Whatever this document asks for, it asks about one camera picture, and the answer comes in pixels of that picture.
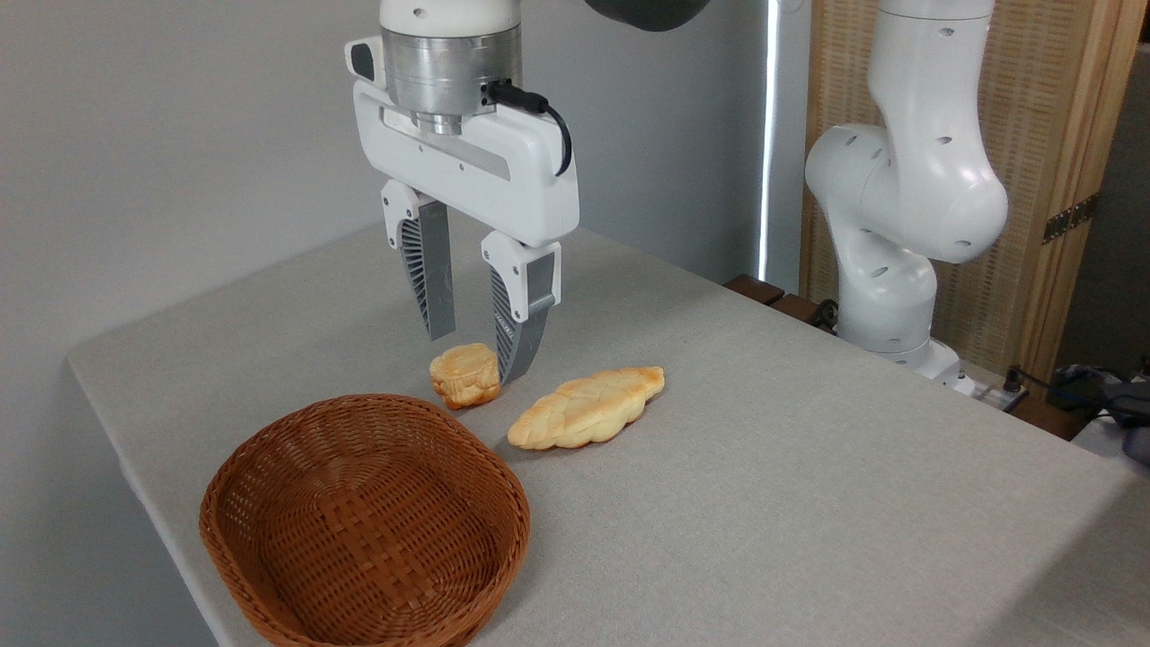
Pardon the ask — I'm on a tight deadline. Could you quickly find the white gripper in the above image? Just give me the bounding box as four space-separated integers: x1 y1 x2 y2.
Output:
345 36 581 386

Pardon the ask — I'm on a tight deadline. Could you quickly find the small round bread roll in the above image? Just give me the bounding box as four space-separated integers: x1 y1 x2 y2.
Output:
429 342 502 412

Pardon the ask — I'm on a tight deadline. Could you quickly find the long braided bread loaf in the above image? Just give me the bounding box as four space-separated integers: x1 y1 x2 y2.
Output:
507 365 667 451

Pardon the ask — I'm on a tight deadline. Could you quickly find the brown wicker basket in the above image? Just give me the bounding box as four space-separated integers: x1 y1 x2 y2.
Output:
199 393 532 647

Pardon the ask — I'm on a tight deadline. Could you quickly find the silver metal wrist flange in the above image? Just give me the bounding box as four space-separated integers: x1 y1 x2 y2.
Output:
381 25 523 137

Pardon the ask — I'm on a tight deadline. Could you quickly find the dark brown wooden board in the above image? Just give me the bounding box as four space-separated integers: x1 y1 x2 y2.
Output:
722 273 838 335

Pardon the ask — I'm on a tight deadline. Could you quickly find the grey tablecloth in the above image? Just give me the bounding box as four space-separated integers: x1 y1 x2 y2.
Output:
66 216 1150 647

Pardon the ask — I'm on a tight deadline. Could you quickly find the white power strip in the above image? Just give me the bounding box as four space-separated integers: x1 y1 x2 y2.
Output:
951 372 1031 415

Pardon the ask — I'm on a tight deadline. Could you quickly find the wooden bamboo folding screen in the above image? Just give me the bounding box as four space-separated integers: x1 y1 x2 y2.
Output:
799 0 1150 389

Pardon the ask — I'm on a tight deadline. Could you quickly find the brass screen hinge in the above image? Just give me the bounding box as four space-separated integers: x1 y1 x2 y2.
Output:
1041 192 1100 246

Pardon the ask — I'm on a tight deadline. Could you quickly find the dark grey bag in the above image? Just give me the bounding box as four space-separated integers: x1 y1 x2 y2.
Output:
1049 362 1150 465

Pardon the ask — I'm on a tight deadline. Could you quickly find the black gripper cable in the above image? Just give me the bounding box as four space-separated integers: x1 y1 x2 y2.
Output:
485 81 574 178

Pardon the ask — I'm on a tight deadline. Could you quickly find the black power cable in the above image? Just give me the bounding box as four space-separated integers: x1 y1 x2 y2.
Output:
1004 364 1115 421

